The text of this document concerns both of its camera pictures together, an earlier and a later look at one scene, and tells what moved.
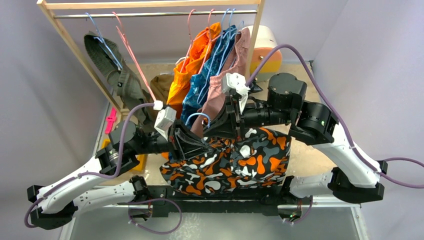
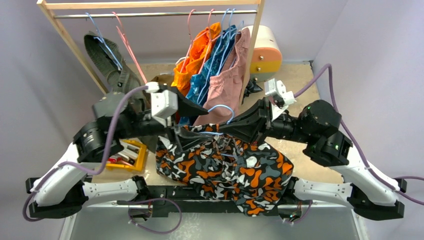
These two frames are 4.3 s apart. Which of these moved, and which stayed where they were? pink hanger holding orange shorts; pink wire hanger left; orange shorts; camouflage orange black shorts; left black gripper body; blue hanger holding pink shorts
Moved: camouflage orange black shorts; left black gripper body
Stayed: pink hanger holding orange shorts; pink wire hanger left; blue hanger holding pink shorts; orange shorts
